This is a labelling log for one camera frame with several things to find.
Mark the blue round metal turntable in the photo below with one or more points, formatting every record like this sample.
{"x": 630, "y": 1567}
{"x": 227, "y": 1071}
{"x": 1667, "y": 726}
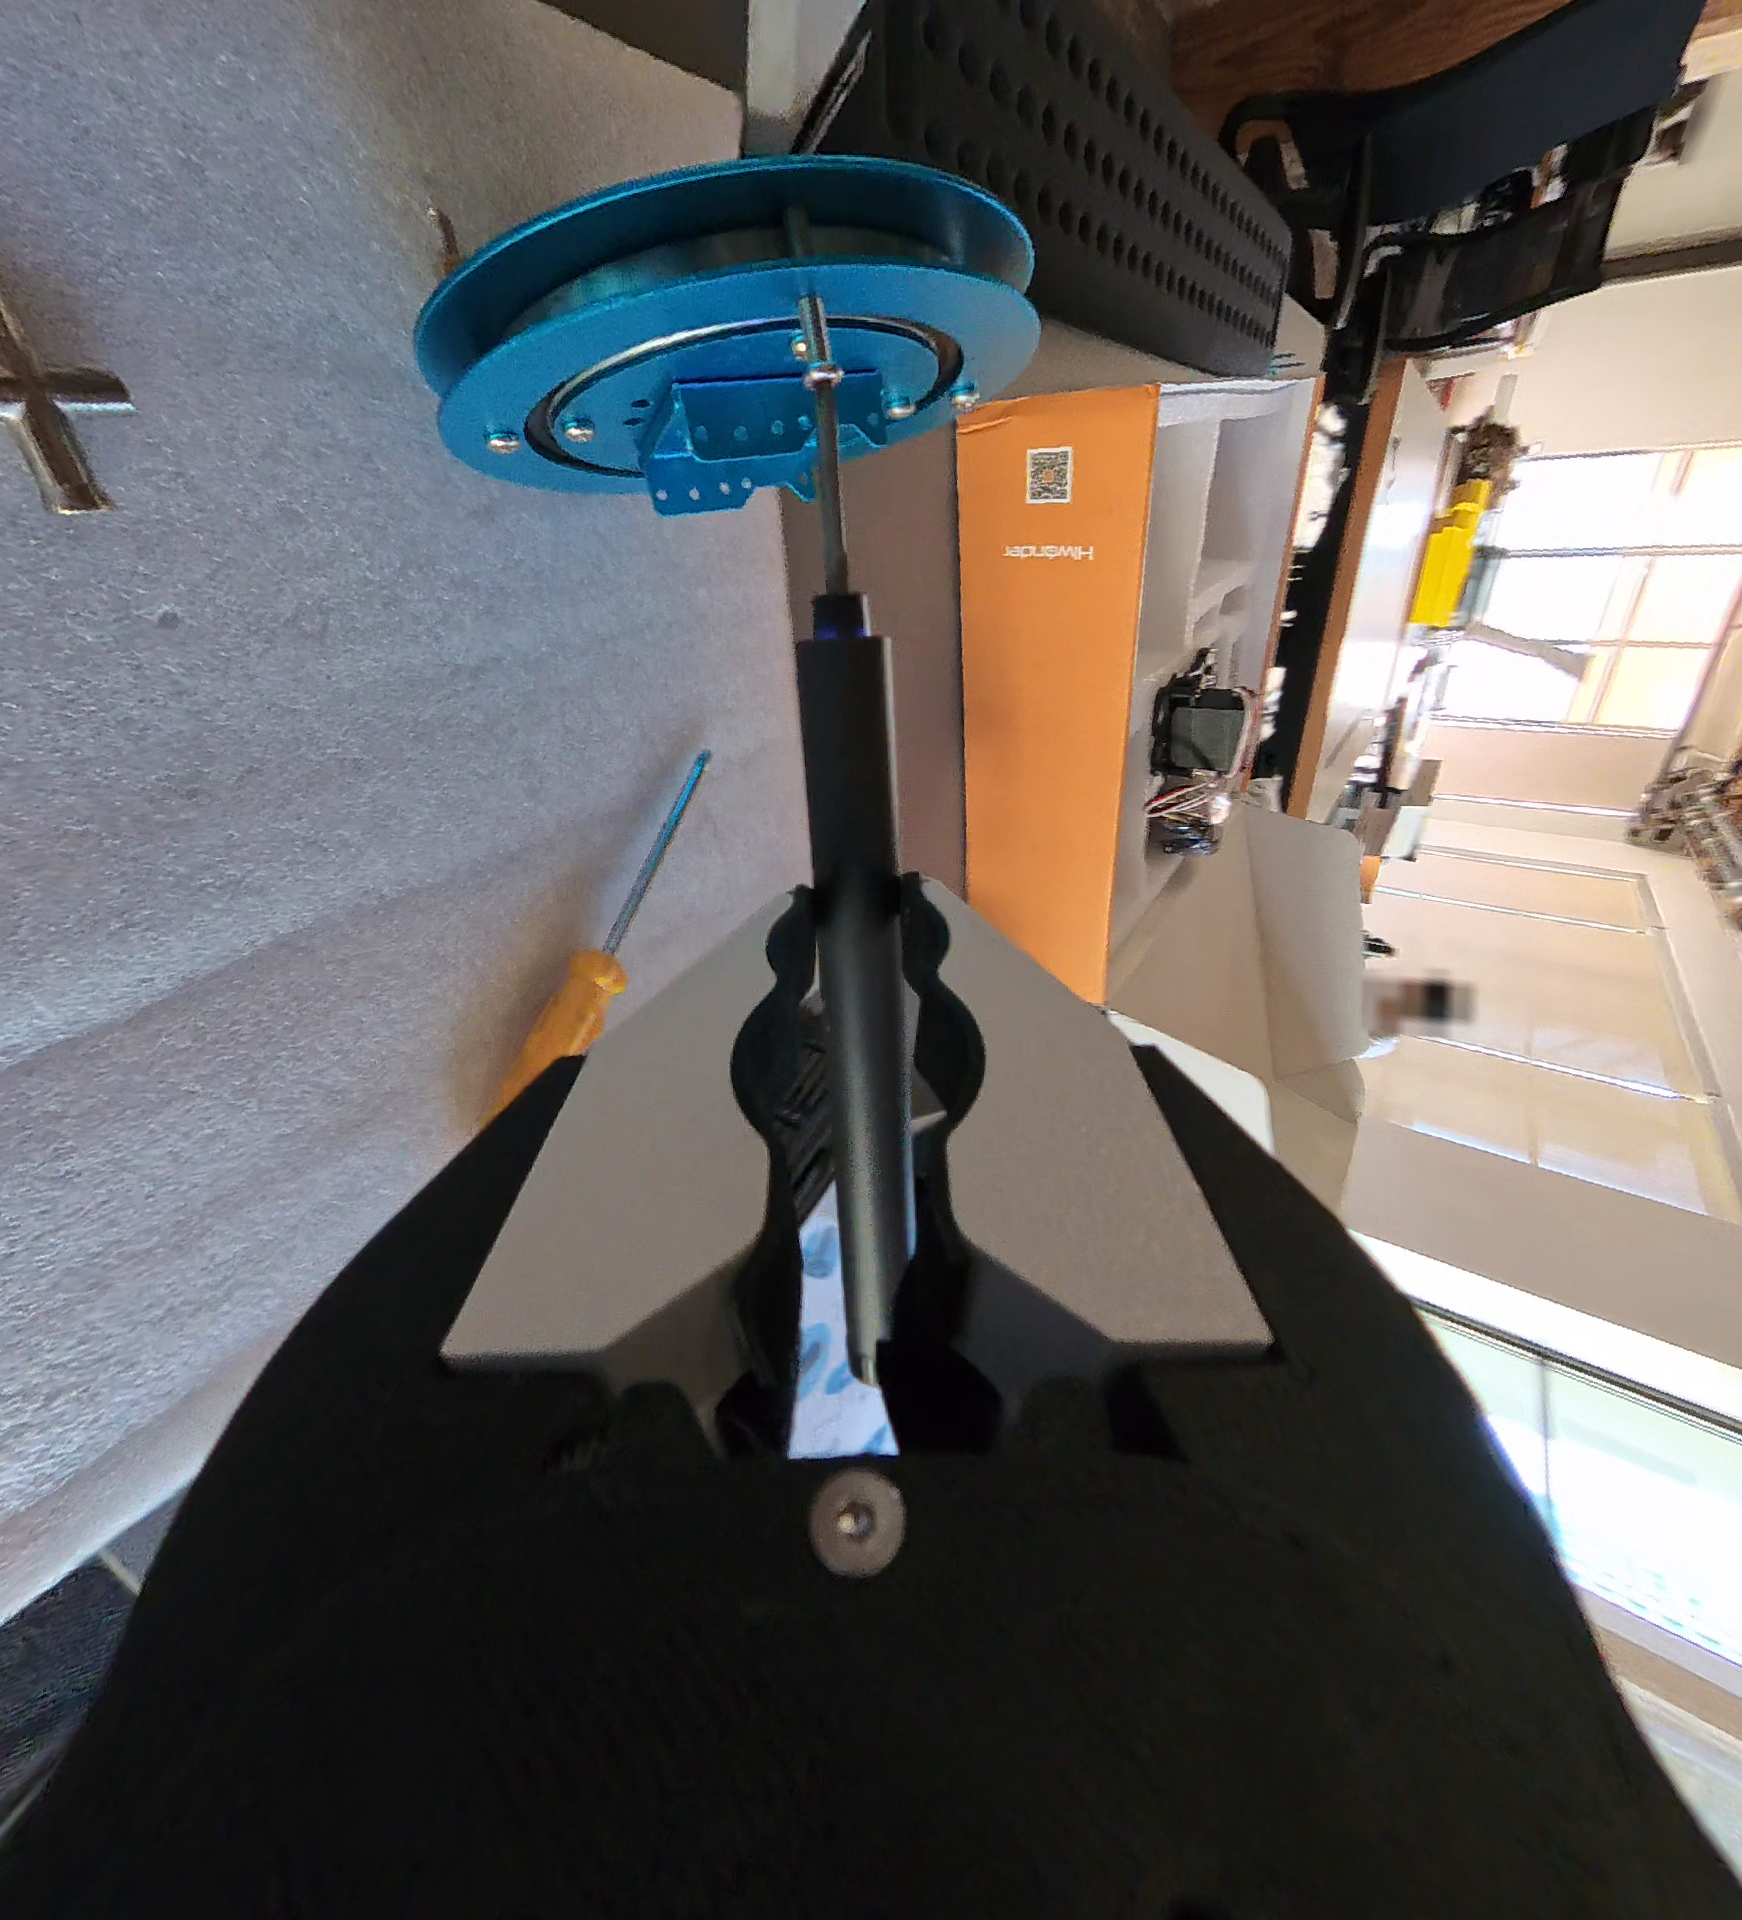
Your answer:
{"x": 511, "y": 347}

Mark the black screwdriver bit case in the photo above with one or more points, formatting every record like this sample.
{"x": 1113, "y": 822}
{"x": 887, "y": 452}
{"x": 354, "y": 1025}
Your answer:
{"x": 808, "y": 1096}

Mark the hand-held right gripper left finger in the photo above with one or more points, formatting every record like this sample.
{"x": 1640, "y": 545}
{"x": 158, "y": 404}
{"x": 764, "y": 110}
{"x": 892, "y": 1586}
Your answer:
{"x": 600, "y": 1200}

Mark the printed instruction sheet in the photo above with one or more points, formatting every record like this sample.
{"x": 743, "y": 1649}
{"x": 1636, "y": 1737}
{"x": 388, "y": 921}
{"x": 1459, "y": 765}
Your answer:
{"x": 826, "y": 1425}

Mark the yellow storage bins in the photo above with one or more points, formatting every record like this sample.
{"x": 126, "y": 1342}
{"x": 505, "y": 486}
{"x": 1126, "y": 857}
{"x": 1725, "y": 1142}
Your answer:
{"x": 1450, "y": 571}

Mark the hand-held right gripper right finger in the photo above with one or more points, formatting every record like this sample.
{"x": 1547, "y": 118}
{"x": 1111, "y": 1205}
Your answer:
{"x": 1111, "y": 1200}

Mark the metal cross wrench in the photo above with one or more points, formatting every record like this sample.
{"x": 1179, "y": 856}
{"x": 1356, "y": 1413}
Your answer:
{"x": 1, "y": 376}

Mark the black servo robot arm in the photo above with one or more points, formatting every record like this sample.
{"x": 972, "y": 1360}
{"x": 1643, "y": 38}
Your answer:
{"x": 1209, "y": 735}

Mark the black framed window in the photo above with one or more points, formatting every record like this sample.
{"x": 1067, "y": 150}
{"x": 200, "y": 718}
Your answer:
{"x": 1636, "y": 601}

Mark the wooden pillar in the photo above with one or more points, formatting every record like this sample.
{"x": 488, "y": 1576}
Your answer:
{"x": 1246, "y": 46}

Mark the black office chair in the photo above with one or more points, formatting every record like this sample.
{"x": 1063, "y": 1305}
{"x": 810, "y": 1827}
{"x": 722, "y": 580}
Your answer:
{"x": 1486, "y": 122}

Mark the black perforated foam pad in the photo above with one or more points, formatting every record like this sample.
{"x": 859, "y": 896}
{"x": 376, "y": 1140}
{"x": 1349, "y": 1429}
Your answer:
{"x": 1080, "y": 152}

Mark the wooden table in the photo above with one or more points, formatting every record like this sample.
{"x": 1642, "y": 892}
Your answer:
{"x": 1350, "y": 601}

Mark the orange cardboard box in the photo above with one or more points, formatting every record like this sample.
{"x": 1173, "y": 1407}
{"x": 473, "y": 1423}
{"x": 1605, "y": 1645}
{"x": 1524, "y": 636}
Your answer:
{"x": 1052, "y": 722}

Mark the white foam sheet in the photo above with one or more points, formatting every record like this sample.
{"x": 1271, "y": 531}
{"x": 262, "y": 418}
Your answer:
{"x": 211, "y": 751}

